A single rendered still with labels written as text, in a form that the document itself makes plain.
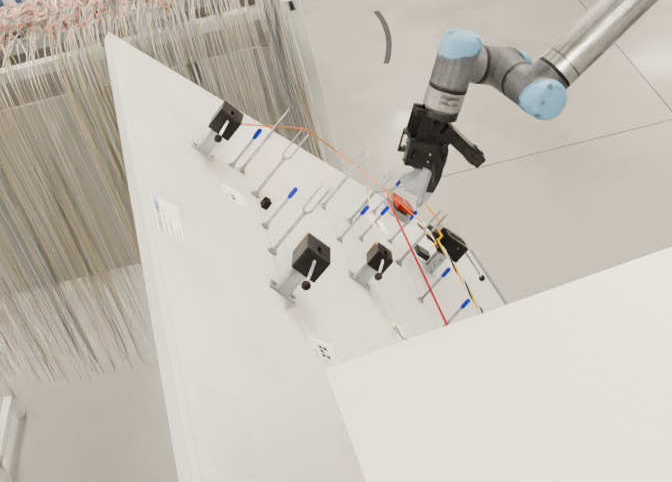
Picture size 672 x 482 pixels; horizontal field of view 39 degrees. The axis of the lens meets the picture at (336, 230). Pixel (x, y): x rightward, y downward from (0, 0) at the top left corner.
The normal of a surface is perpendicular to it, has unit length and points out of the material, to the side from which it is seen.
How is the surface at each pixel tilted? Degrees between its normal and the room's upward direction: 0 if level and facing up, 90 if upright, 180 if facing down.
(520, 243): 0
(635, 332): 0
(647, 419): 0
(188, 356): 52
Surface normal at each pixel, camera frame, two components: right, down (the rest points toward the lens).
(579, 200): -0.21, -0.77
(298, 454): 0.62, -0.73
